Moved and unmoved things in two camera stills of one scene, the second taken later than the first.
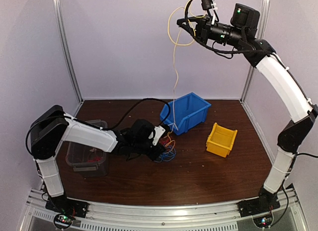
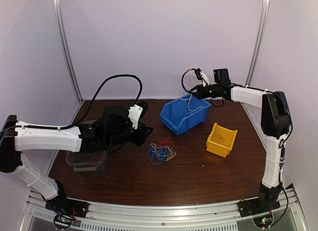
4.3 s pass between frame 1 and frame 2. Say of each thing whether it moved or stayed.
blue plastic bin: stayed
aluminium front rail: stayed
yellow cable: moved
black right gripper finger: moved
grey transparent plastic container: stayed
